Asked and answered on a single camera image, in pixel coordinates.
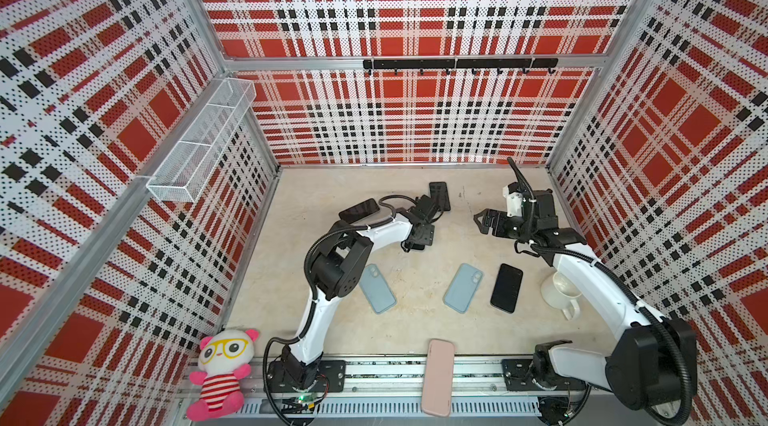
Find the black phone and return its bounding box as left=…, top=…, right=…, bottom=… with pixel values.
left=490, top=263, right=524, bottom=314
left=429, top=181, right=451, bottom=212
left=338, top=198, right=380, bottom=224

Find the light blue case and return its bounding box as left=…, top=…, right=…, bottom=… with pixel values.
left=359, top=264, right=397, bottom=314
left=443, top=263, right=484, bottom=314

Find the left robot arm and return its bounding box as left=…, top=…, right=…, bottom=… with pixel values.
left=272, top=192, right=450, bottom=373

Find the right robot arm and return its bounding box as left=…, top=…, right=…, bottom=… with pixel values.
left=473, top=179, right=697, bottom=425

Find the pink phone case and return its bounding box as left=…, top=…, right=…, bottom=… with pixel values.
left=421, top=339, right=455, bottom=418

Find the white cup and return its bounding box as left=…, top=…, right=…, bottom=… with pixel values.
left=540, top=272, right=582, bottom=321

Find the pink plush toy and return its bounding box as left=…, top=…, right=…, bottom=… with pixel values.
left=186, top=329, right=259, bottom=422

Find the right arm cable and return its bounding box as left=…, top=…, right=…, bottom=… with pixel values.
left=506, top=157, right=697, bottom=426

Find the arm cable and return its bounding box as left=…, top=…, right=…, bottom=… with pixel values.
left=506, top=157, right=697, bottom=426
left=262, top=218, right=397, bottom=421

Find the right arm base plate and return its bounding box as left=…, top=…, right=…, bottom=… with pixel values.
left=501, top=356, right=586, bottom=394

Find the black hook rail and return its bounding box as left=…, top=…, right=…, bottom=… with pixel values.
left=362, top=57, right=559, bottom=71

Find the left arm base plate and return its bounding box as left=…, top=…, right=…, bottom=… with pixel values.
left=266, top=360, right=347, bottom=394

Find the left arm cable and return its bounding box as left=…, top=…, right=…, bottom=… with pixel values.
left=262, top=218, right=397, bottom=421

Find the white wire basket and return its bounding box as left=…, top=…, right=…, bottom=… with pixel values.
left=147, top=78, right=255, bottom=203

